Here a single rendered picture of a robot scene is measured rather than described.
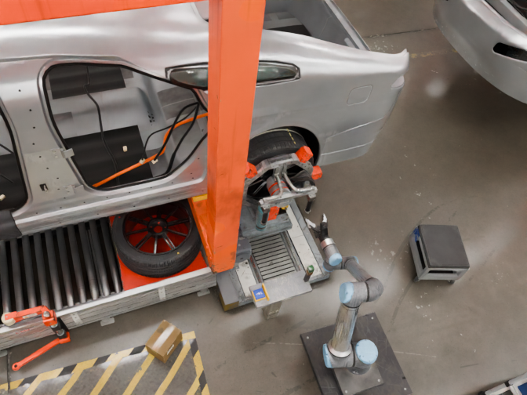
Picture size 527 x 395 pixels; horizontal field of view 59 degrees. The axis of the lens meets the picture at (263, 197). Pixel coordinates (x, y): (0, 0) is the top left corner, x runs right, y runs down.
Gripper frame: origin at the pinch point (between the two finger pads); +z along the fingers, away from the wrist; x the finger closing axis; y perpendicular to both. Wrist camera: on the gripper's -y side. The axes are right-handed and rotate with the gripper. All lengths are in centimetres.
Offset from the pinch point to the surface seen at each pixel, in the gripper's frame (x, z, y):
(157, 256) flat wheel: -109, 19, 33
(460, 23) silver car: 213, 144, -24
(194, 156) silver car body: -72, 49, -32
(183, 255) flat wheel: -92, 14, 33
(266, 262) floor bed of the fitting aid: -24, 10, 77
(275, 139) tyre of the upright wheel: -17, 46, -35
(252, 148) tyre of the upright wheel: -33, 46, -31
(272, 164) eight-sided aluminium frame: -23.9, 30.8, -29.1
